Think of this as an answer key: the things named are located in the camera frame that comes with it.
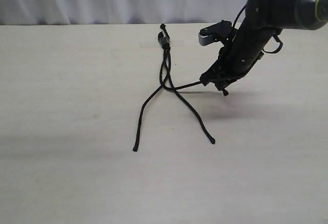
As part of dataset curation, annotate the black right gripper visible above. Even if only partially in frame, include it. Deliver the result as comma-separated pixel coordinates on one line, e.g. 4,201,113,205
199,21,280,91

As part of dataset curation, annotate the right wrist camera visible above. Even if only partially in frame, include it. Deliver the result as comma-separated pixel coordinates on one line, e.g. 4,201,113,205
198,20,232,46

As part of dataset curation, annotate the white curtain backdrop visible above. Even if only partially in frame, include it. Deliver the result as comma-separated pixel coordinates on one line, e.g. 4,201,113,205
1,0,247,25

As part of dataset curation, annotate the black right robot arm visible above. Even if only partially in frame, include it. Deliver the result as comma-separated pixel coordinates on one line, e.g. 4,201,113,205
198,0,327,93

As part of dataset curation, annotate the clear tape strip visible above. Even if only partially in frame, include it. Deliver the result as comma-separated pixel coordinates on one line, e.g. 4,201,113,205
139,40,185,49

